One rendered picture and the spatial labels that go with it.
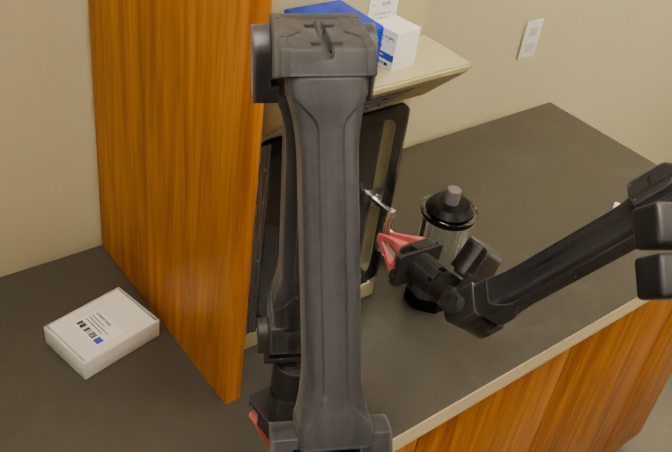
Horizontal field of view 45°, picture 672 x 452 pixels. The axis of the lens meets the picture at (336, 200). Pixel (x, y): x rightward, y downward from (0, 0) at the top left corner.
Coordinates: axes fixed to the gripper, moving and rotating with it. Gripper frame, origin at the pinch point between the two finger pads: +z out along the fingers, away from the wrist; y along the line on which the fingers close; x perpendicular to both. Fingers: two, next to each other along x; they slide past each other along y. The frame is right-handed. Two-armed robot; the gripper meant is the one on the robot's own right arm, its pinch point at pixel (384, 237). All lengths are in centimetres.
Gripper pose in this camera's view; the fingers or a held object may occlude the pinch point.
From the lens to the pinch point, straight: 146.1
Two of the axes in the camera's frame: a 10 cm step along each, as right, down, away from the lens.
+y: -7.6, 1.8, -6.2
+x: -2.1, 8.4, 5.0
